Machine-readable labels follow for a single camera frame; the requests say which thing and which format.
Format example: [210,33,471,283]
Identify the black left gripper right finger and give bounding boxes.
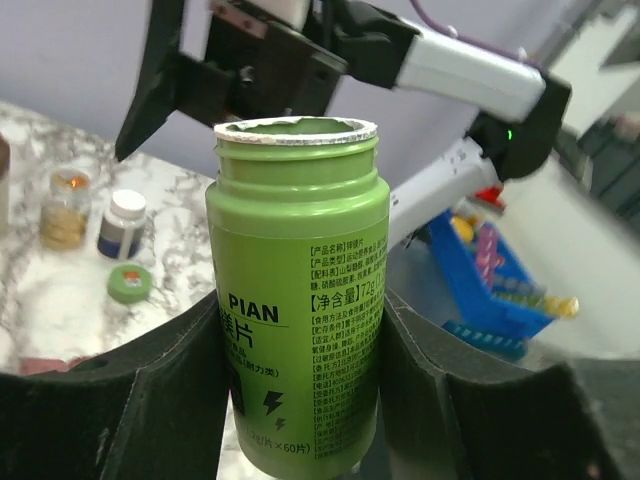
[380,292,639,479]

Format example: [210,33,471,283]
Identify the green pill bottle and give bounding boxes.
[206,117,390,479]

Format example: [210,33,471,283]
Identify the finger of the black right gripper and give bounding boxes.
[115,0,185,161]

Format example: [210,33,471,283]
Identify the red weekly pill organizer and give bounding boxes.
[19,357,88,376]

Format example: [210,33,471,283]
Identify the brown lidded paper cup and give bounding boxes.
[0,136,11,237]

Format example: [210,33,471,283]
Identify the clear glass capsule jar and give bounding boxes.
[39,167,92,251]

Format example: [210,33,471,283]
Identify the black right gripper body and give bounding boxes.
[175,1,418,125]

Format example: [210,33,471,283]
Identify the green bottle cap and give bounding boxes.
[107,264,152,304]

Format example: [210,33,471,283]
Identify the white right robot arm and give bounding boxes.
[115,1,571,239]

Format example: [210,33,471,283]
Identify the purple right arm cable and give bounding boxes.
[409,0,551,71]

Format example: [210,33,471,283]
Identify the blue plastic crate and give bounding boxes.
[422,210,579,360]

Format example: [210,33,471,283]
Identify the small white pill bottle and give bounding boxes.
[96,189,147,260]

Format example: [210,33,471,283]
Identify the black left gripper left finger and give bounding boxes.
[1,294,228,479]

